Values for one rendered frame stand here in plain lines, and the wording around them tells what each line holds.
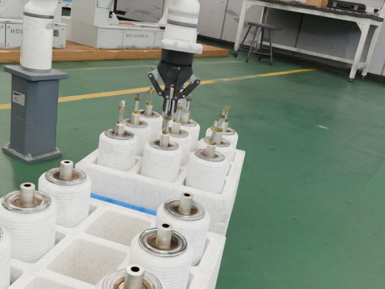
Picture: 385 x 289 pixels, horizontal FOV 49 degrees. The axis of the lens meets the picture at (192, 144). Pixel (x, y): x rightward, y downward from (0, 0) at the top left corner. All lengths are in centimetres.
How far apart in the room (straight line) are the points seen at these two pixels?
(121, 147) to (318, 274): 59
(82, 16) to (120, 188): 290
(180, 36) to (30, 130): 71
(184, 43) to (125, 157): 32
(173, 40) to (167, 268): 50
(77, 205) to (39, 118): 70
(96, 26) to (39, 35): 228
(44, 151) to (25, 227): 84
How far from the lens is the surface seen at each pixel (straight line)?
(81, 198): 81
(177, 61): 96
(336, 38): 602
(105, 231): 90
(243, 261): 112
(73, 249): 79
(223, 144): 112
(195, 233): 73
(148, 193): 102
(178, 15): 96
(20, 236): 72
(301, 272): 115
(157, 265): 62
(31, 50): 144
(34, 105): 145
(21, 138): 151
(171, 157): 102
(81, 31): 383
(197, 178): 101
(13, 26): 319
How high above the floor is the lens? 60
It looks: 19 degrees down
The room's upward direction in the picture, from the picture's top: 10 degrees clockwise
